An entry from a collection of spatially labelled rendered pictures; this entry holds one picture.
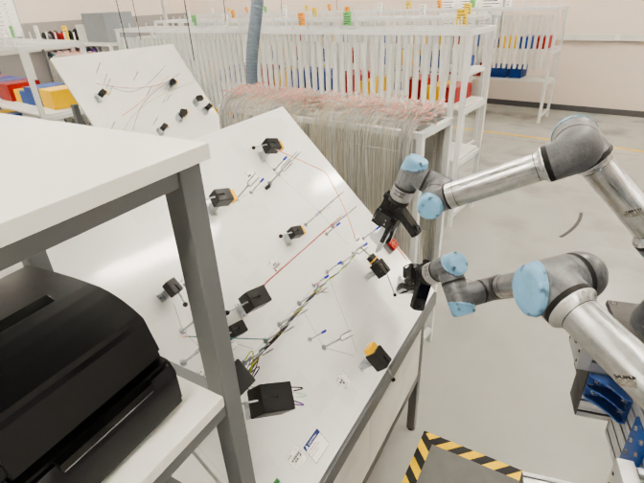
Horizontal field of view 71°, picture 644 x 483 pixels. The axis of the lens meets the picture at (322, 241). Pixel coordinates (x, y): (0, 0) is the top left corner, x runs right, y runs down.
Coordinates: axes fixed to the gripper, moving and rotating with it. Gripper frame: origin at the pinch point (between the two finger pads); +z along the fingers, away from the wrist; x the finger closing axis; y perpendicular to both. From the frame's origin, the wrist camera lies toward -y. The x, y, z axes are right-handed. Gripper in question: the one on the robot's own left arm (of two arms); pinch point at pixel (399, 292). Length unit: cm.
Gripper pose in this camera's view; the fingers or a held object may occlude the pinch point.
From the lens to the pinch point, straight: 170.3
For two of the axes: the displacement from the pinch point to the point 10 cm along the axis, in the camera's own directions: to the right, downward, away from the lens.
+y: 0.7, -9.3, 3.6
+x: -9.3, -1.9, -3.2
